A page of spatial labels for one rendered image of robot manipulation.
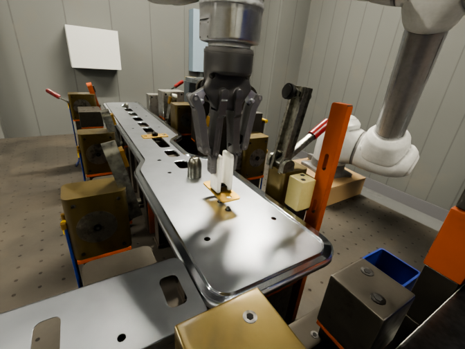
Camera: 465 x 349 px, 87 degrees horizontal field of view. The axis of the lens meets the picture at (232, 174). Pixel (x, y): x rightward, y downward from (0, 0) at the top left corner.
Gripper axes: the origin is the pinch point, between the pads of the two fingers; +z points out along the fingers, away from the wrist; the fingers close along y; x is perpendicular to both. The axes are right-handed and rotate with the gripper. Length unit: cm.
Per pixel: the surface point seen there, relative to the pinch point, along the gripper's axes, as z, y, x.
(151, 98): 2, -13, -102
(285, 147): -3.5, -13.5, 1.3
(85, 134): 1.8, 20.2, -37.6
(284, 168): 0.3, -12.7, 2.8
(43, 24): -37, 36, -280
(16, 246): 36, 43, -45
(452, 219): -4.0, -13.6, 29.1
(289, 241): 6.4, -4.3, 14.9
